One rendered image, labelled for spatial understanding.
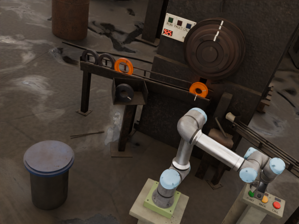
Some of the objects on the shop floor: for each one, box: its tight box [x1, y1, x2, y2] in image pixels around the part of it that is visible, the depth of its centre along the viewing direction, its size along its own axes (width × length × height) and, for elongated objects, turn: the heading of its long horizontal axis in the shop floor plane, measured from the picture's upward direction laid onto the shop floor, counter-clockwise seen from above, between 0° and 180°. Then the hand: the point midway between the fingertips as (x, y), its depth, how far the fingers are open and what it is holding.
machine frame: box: [133, 0, 299, 171], centre depth 257 cm, size 73×108×176 cm
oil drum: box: [51, 0, 90, 40], centre depth 441 cm, size 59×59×89 cm
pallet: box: [256, 74, 275, 113], centre depth 411 cm, size 120×82×44 cm
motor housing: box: [194, 128, 234, 180], centre depth 239 cm, size 13×22×54 cm, turn 49°
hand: (252, 192), depth 165 cm, fingers closed
